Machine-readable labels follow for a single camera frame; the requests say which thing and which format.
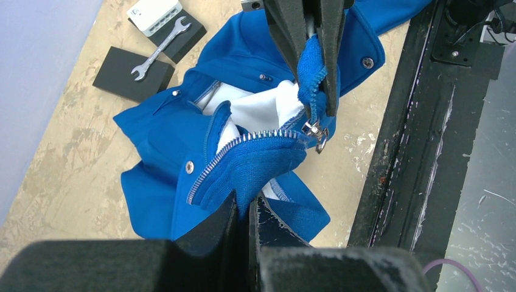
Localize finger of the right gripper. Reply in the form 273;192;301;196
316;0;346;116
263;0;313;117

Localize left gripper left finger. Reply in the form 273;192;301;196
1;195;237;291

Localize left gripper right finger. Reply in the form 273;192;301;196
248;194;431;291

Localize blue zip jacket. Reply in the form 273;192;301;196
114;1;428;242

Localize black flat block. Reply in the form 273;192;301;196
92;46;175;103
142;7;207;64

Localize white small box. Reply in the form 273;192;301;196
126;0;183;37

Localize silver wrench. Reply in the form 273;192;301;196
131;16;192;82

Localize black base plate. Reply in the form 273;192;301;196
348;1;515;291

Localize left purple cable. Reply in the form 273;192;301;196
421;259;489;292

